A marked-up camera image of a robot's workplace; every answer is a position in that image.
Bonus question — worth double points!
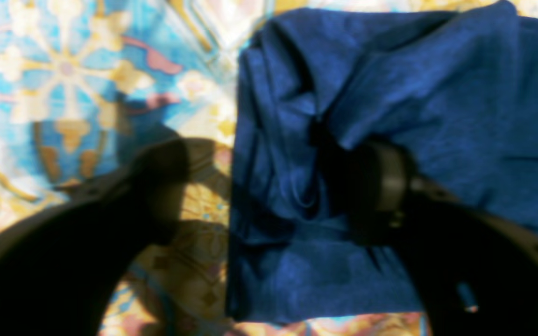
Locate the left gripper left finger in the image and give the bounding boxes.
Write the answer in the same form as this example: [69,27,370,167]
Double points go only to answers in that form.
[0,140,189,336]

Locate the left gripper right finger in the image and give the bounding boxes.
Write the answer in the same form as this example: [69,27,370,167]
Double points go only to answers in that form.
[343,140,538,336]

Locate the blue long-sleeve shirt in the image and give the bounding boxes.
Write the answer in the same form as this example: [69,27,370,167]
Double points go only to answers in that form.
[226,0,538,336]

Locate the patterned tile tablecloth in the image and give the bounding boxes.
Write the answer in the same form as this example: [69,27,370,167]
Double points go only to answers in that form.
[0,0,538,336]

